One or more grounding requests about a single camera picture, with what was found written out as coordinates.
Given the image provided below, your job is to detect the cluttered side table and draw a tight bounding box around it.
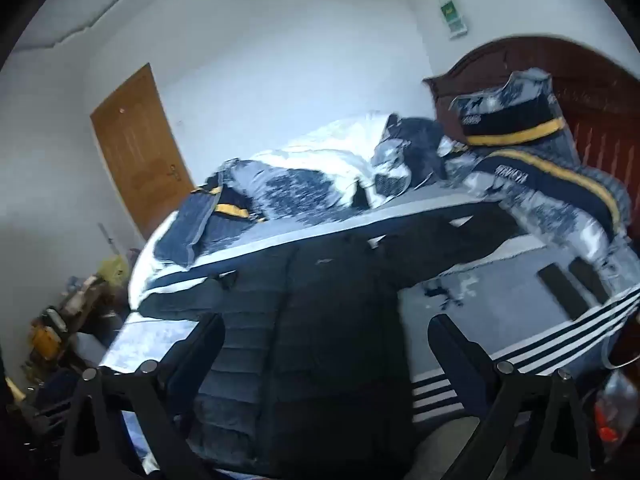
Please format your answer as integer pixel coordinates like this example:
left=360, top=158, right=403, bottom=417
left=20, top=272, right=131, bottom=411

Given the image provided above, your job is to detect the blue white striped bed sheet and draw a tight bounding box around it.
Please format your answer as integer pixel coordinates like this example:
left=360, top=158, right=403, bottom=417
left=100, top=192, right=640, bottom=431

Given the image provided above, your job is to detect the clear plastic bag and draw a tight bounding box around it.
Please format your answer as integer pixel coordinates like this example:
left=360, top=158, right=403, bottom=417
left=592, top=367, right=640, bottom=463

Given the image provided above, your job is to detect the blue white printed quilt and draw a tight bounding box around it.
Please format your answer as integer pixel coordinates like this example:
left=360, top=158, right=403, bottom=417
left=215, top=110, right=453, bottom=223

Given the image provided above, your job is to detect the dark wooden headboard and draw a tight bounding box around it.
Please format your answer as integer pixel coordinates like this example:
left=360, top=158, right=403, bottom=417
left=422, top=35, right=640, bottom=186

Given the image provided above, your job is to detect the yellow green bag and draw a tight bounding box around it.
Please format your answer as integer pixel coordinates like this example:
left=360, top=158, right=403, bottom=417
left=97, top=255, right=132, bottom=291

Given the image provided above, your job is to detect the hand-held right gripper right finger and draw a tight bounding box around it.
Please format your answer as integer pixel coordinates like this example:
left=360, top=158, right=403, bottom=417
left=427, top=314, right=601, bottom=480

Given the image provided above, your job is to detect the printed pillow with yellow band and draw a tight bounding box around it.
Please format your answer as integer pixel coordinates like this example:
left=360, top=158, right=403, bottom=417
left=447, top=67, right=571, bottom=150
left=450, top=145, right=633, bottom=286

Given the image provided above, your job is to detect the green white wall sign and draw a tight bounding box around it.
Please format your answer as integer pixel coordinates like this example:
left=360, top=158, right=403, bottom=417
left=439, top=0, right=471, bottom=41

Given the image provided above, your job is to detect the black puffer jacket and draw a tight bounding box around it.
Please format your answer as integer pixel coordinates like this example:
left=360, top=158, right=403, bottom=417
left=137, top=207, right=531, bottom=480

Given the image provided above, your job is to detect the brown wooden door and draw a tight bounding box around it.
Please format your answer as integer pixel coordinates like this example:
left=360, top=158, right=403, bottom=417
left=90, top=62, right=196, bottom=241

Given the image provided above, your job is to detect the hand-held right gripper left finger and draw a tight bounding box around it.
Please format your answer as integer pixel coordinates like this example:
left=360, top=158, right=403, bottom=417
left=59, top=312, right=226, bottom=480

